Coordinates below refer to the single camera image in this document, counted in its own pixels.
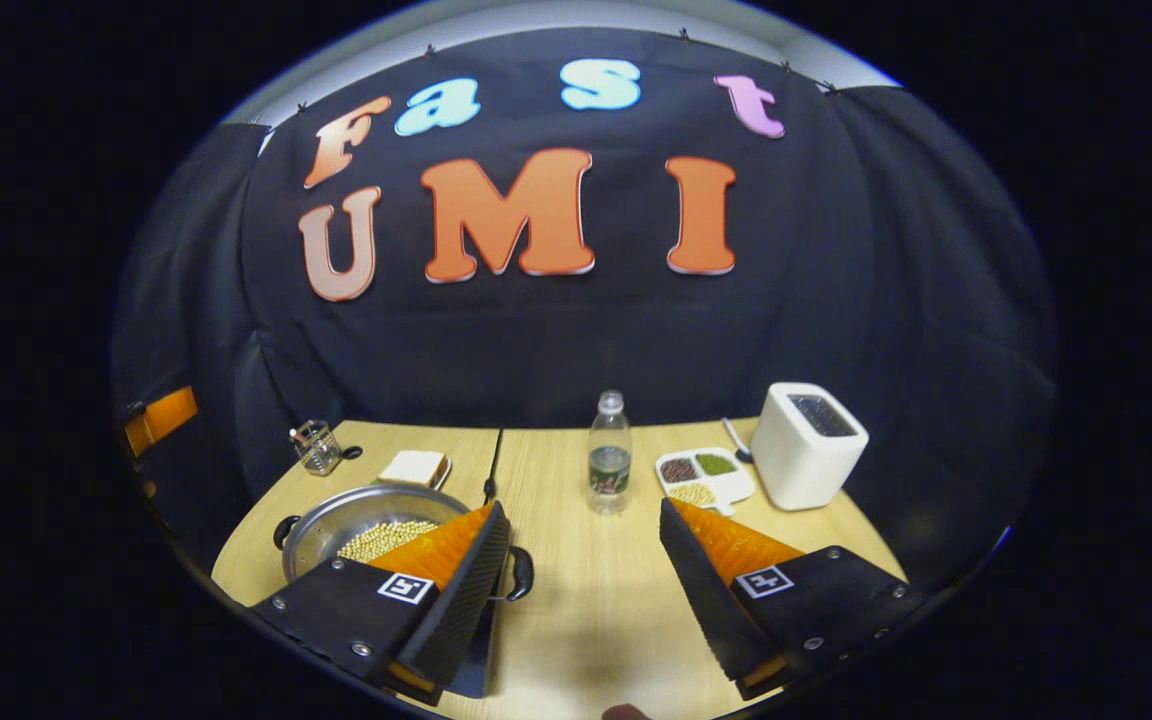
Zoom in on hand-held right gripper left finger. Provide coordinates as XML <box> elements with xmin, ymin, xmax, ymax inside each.
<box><xmin>248</xmin><ymin>501</ymin><xmax>514</xmax><ymax>707</ymax></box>

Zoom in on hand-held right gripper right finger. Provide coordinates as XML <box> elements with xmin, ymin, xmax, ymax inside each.
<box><xmin>658</xmin><ymin>497</ymin><xmax>927</xmax><ymax>701</ymax></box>

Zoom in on black induction cooktop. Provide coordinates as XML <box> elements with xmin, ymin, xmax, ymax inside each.
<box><xmin>436</xmin><ymin>598</ymin><xmax>499</xmax><ymax>701</ymax></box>

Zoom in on pile of yellow soybeans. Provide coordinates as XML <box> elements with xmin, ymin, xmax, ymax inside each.
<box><xmin>337</xmin><ymin>519</ymin><xmax>440</xmax><ymax>564</ymax></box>

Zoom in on stainless steel pot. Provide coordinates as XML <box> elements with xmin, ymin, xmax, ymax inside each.
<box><xmin>273</xmin><ymin>483</ymin><xmax>535</xmax><ymax>603</ymax></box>

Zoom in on white divided bean dish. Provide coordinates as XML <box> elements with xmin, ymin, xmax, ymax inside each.
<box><xmin>655</xmin><ymin>447</ymin><xmax>757</xmax><ymax>516</ymax></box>

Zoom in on sandwich with lettuce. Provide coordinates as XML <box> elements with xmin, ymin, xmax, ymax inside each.
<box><xmin>377</xmin><ymin>449</ymin><xmax>449</xmax><ymax>489</ymax></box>

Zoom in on white toaster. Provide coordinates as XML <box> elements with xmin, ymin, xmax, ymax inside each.
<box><xmin>751</xmin><ymin>382</ymin><xmax>870</xmax><ymax>512</ymax></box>

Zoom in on clear plastic water bottle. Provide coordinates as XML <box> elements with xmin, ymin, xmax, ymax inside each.
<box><xmin>588</xmin><ymin>390</ymin><xmax>633</xmax><ymax>516</ymax></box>

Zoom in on black backdrop cloth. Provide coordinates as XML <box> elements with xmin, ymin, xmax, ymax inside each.
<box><xmin>111</xmin><ymin>25</ymin><xmax>1057</xmax><ymax>561</ymax></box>

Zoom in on black power cable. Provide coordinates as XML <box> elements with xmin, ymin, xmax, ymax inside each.
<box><xmin>481</xmin><ymin>428</ymin><xmax>505</xmax><ymax>506</ymax></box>

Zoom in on wire mesh utensil holder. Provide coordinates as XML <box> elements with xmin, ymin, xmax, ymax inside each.
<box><xmin>289</xmin><ymin>419</ymin><xmax>343</xmax><ymax>477</ymax></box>

